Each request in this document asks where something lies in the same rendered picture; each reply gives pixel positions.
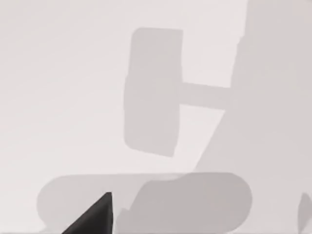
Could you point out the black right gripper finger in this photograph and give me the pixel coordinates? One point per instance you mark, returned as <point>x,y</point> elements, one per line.
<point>97,217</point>

